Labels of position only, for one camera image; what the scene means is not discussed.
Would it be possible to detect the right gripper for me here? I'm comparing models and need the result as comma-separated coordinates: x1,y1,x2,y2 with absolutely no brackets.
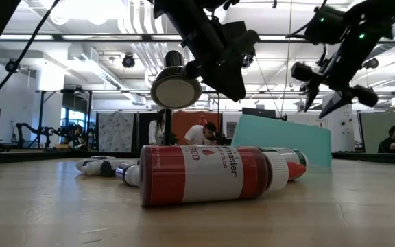
289,25,394,119

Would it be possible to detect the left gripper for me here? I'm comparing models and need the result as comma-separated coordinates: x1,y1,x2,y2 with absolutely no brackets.
182,30,254,102

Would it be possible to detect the green plastic sheet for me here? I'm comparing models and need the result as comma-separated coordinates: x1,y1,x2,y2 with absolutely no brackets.
230,114,333,168

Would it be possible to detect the large green Chefmaster bottle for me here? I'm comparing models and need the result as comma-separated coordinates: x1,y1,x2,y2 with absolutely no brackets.
257,146,310,165

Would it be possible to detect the small food coloring bottle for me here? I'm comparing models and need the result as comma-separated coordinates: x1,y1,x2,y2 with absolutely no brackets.
80,159,105,177
75,157,99,172
115,161,141,188
99,158,130,178

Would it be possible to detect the black computer monitor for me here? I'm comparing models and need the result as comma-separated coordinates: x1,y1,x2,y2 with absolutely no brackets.
241,107,278,120

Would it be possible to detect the black vase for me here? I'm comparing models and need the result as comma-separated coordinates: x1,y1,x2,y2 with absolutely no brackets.
150,50,203,147

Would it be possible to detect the green partition panel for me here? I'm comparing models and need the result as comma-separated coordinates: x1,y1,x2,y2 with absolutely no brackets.
359,112,395,154

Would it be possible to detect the orange partition panel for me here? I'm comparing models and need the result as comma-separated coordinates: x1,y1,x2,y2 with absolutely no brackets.
171,111,223,145

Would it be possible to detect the black overhead light beam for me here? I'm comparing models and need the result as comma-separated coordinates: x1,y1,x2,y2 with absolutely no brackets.
0,33,395,44

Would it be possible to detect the grey patterned partition panel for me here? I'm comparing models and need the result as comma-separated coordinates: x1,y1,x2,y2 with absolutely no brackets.
97,112,135,152

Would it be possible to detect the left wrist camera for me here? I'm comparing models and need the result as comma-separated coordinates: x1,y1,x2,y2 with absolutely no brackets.
222,20,261,58

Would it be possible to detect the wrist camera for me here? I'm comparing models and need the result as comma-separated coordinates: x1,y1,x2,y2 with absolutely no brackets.
303,5,346,45
222,20,261,58

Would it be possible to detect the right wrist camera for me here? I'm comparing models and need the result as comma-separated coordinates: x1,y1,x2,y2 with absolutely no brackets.
303,5,346,45

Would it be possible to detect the black scaffold frame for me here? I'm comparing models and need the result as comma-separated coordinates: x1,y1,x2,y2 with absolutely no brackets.
35,88,94,149

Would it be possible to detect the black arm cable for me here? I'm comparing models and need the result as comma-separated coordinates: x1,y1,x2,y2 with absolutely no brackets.
0,0,62,113

